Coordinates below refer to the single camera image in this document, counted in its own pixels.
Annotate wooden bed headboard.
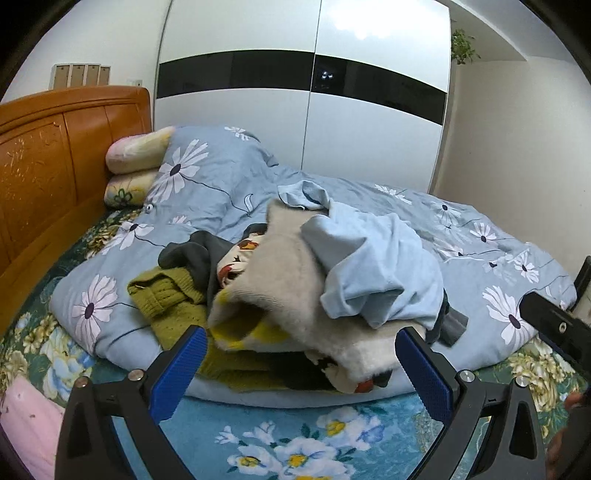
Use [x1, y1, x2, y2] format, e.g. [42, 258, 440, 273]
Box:
[0, 86, 153, 320]

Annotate pink cloth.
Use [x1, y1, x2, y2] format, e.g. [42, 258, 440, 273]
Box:
[0, 376, 66, 480]

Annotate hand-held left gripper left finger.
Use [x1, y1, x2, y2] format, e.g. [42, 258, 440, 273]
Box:
[54, 325, 208, 480]

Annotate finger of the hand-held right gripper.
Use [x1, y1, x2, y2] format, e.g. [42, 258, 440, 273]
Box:
[574, 255, 591, 320]
[519, 291, 591, 366]

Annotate person's right hand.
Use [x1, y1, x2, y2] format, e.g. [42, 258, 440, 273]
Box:
[546, 391, 591, 480]

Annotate green potted plant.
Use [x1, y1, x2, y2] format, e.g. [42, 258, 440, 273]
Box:
[450, 28, 481, 66]

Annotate cream fleece cartoon-print garment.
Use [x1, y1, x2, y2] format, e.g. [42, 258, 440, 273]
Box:
[208, 198, 428, 394]

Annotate four-panel wall picture frame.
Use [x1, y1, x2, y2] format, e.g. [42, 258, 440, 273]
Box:
[50, 64, 113, 91]

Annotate olive green knit sweater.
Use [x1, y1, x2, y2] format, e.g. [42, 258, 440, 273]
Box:
[128, 268, 333, 393]

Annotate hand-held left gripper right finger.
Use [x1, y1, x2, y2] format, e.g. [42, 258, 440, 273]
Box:
[395, 327, 549, 480]

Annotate white wardrobe with black band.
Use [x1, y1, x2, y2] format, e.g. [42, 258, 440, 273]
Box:
[152, 0, 452, 197]

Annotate blue daisy-print quilt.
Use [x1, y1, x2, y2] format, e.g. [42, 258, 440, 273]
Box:
[48, 124, 581, 400]

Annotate pastel floral pillow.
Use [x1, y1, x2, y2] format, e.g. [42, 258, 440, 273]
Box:
[104, 170, 160, 208]
[105, 126, 177, 175]

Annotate light blue garment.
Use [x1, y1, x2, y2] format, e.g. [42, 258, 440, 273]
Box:
[278, 181, 445, 329]

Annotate green floral bedsheet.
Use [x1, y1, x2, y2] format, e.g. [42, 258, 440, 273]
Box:
[0, 205, 591, 480]

